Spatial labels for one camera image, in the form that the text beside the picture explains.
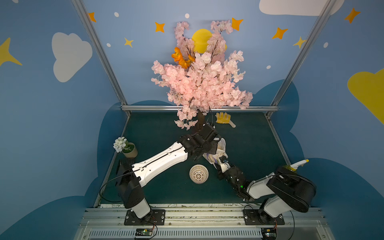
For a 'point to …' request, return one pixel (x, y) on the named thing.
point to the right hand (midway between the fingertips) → (219, 160)
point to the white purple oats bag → (221, 151)
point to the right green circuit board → (269, 233)
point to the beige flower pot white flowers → (128, 149)
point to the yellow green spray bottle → (294, 167)
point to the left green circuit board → (143, 232)
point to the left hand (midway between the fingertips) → (214, 142)
